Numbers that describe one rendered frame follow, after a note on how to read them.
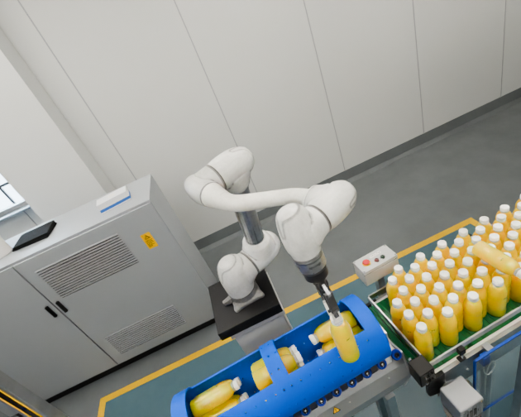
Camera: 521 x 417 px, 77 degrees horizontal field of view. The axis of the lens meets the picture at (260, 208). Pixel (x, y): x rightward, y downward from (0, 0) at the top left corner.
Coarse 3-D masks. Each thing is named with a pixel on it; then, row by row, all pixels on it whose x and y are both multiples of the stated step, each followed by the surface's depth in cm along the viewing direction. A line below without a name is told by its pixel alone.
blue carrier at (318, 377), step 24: (360, 312) 132; (288, 336) 149; (360, 336) 128; (384, 336) 128; (240, 360) 144; (264, 360) 130; (312, 360) 151; (336, 360) 126; (360, 360) 127; (216, 384) 147; (288, 384) 124; (312, 384) 125; (336, 384) 128; (240, 408) 122; (264, 408) 122; (288, 408) 124
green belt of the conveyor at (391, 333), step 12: (384, 300) 171; (372, 312) 168; (384, 312) 165; (384, 324) 160; (504, 324) 141; (468, 336) 143; (480, 336) 141; (408, 348) 148; (444, 348) 142; (408, 360) 145; (444, 360) 139
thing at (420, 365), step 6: (414, 360) 133; (420, 360) 132; (426, 360) 131; (414, 366) 131; (420, 366) 130; (426, 366) 130; (432, 366) 129; (414, 372) 131; (420, 372) 129; (426, 372) 128; (432, 372) 128; (414, 378) 135; (420, 378) 128; (426, 378) 128; (432, 378) 130; (420, 384) 131; (426, 384) 130
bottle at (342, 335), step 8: (344, 320) 111; (336, 328) 109; (344, 328) 109; (336, 336) 110; (344, 336) 109; (352, 336) 112; (336, 344) 113; (344, 344) 111; (352, 344) 112; (344, 352) 113; (352, 352) 113; (344, 360) 116; (352, 360) 115
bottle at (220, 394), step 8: (224, 384) 137; (232, 384) 137; (208, 392) 136; (216, 392) 135; (224, 392) 135; (232, 392) 136; (192, 400) 136; (200, 400) 134; (208, 400) 134; (216, 400) 134; (224, 400) 135; (192, 408) 133; (200, 408) 133; (208, 408) 134; (200, 416) 135
